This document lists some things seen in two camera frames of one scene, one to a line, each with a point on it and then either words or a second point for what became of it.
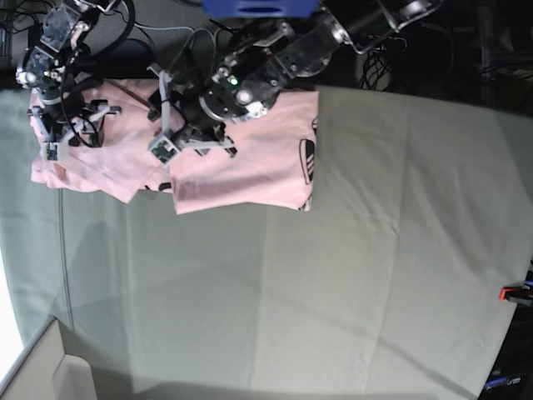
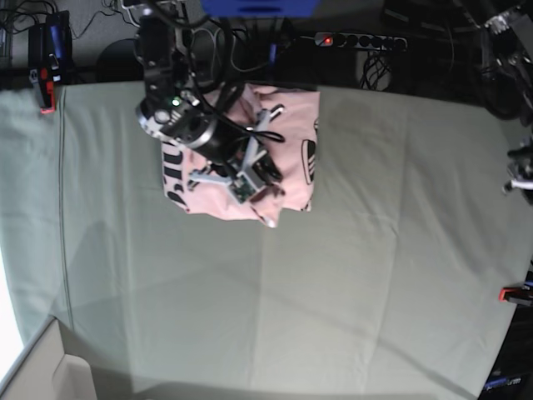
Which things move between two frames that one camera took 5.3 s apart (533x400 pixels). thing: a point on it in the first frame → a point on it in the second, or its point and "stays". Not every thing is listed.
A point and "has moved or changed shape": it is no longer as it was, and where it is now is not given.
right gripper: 185,127 → 520,167
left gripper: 78,124 → 260,170
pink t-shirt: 272,168 has moved or changed shape
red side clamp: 522,295 stays
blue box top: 260,8 stays
